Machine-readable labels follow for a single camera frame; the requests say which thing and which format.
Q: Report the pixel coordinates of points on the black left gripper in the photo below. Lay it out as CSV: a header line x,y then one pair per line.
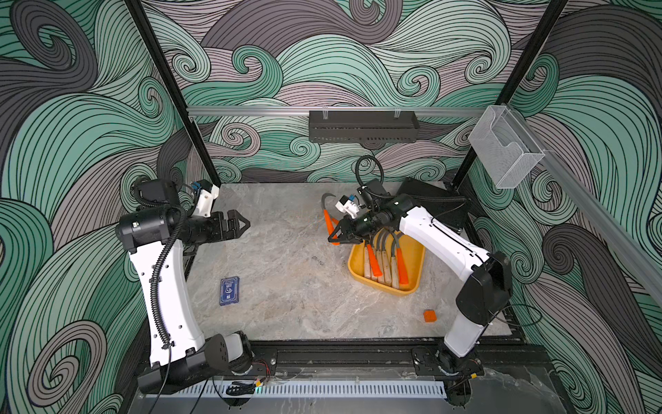
x,y
217,235

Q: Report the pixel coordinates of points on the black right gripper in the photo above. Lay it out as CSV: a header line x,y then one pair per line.
x,y
348,237

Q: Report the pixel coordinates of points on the orange handle sickle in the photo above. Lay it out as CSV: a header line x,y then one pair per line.
x,y
403,276
373,262
329,221

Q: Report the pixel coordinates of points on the large wooden handle sickle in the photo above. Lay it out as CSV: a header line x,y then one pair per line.
x,y
366,261

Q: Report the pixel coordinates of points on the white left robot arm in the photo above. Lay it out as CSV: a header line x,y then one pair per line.
x,y
155,236

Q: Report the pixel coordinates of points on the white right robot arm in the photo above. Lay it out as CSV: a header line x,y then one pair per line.
x,y
486,276

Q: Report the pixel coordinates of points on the yellow plastic storage tray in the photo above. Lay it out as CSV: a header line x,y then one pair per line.
x,y
413,255

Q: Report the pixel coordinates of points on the blue playing card box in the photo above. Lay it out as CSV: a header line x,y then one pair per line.
x,y
229,291

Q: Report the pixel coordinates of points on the black aluminium carrying case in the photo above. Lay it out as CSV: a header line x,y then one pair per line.
x,y
446,207

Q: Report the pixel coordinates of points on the small orange block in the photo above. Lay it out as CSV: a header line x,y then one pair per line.
x,y
429,316

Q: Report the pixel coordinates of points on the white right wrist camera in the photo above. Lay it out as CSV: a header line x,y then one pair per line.
x,y
348,206

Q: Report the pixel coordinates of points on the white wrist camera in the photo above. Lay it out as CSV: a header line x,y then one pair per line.
x,y
206,194
348,206

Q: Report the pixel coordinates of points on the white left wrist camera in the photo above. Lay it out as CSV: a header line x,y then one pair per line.
x,y
206,194

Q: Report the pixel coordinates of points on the black perforated wall shelf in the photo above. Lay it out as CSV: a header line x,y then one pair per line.
x,y
371,128

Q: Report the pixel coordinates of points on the aluminium horizontal wall rail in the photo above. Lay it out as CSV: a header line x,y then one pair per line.
x,y
304,111

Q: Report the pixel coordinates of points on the white slotted cable duct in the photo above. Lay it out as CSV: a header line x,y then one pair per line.
x,y
335,388

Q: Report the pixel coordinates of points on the clear plastic wall bin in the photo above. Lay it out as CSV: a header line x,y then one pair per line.
x,y
506,146

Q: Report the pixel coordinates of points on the black vertical frame post left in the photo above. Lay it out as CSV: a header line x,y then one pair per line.
x,y
157,55

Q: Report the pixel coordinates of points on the black vertical frame post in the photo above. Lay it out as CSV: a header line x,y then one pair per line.
x,y
157,55
533,45

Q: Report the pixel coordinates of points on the aluminium right side rail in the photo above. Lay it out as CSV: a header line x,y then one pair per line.
x,y
617,189

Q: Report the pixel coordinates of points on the black vertical frame post right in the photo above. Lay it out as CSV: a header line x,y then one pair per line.
x,y
533,45

